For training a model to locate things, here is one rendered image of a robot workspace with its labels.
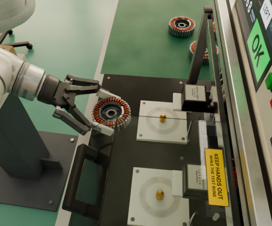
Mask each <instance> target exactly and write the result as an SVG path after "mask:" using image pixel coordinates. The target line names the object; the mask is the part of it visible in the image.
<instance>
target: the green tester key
mask: <svg viewBox="0 0 272 226"><path fill-rule="evenodd" d="M265 83H266V87H267V90H272V72H270V73H269V74H268V76H267V78H266V79H265Z"/></svg>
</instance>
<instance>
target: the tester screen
mask: <svg viewBox="0 0 272 226"><path fill-rule="evenodd" d="M252 2H253V5H252V8H251V11H250V14H249V15H248V13H247V10H246V6H245V2H244V0H242V3H243V6H244V10H245V13H246V17H247V21H248V24H249V28H250V30H249V32H248V35H247V36H246V31H245V28H244V24H243V20H242V16H241V12H240V8H239V4H238V0H237V4H236V5H237V10H238V14H239V18H240V21H241V26H242V30H243V34H244V37H245V41H246V46H247V50H248V54H249V58H250V62H251V66H252V70H253V74H254V78H255V82H256V86H257V85H258V83H259V81H260V79H261V78H260V79H259V81H258V83H257V79H256V76H255V72H254V67H253V63H252V60H251V56H250V51H249V48H248V44H247V40H248V38H249V36H250V33H251V31H252V29H253V26H254V24H255V21H256V19H258V22H259V26H260V29H261V32H262V35H263V38H264V41H265V44H266V47H267V50H268V54H269V57H270V61H271V59H272V46H271V43H270V40H269V37H268V34H267V31H266V28H265V25H264V22H263V20H262V17H261V14H260V10H261V8H262V5H263V3H264V0H252ZM270 3H271V5H272V0H270ZM270 61H269V62H270ZM268 64H269V63H268ZM267 66H268V65H267ZM267 66H266V68H267ZM266 68H265V70H266ZM265 70H264V72H265ZM264 72H263V74H264ZM263 74H262V75H263ZM261 77H262V76H261Z"/></svg>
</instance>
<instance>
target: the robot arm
mask: <svg viewBox="0 0 272 226"><path fill-rule="evenodd" d="M34 11H35V0H0V33H3V32H6V31H8V30H11V29H13V28H15V27H17V26H19V25H21V24H23V23H25V22H26V21H27V20H28V19H29V18H30V17H31V16H32V15H33V13H34ZM44 73H45V70H44V69H42V68H40V67H37V66H35V65H32V64H30V63H29V62H25V61H23V60H21V59H20V58H18V57H17V56H16V55H14V54H13V53H11V52H9V51H7V50H5V49H2V48H0V104H1V101H2V97H3V95H4V94H5V93H10V94H13V95H15V96H19V97H21V98H24V99H27V100H30V101H33V100H34V98H35V97H36V98H37V100H38V101H40V102H43V103H45V104H51V105H53V106H55V107H56V108H55V111H54V113H53V117H55V118H57V119H60V120H62V121H63V122H64V123H66V124H67V125H69V126H70V127H71V128H73V129H74V130H75V131H77V132H78V133H80V134H81V135H85V134H86V133H87V132H88V131H91V128H93V127H95V126H97V125H98V124H99V123H96V122H92V123H91V122H90V121H89V120H88V119H87V118H86V117H85V116H84V115H83V114H82V113H81V112H80V111H79V110H78V108H77V107H76V105H75V103H74V102H75V97H76V96H77V95H85V94H93V93H96V96H98V97H100V98H103V99H104V98H110V97H112V98H113V97H115V98H116V97H117V98H121V97H119V96H116V95H114V94H112V93H110V92H109V91H108V90H105V89H103V88H101V85H100V84H99V81H98V80H93V79H87V78H79V77H74V76H72V75H70V74H67V76H66V78H65V80H64V82H62V81H60V79H59V78H56V77H54V76H51V75H49V74H48V75H47V76H46V75H44ZM70 84H71V85H76V86H75V87H71V85H70ZM79 86H82V87H79ZM62 108H64V109H65V110H66V111H67V112H68V113H70V114H71V115H72V116H73V117H74V118H73V117H72V116H70V115H69V114H68V113H66V112H64V111H63V109H62Z"/></svg>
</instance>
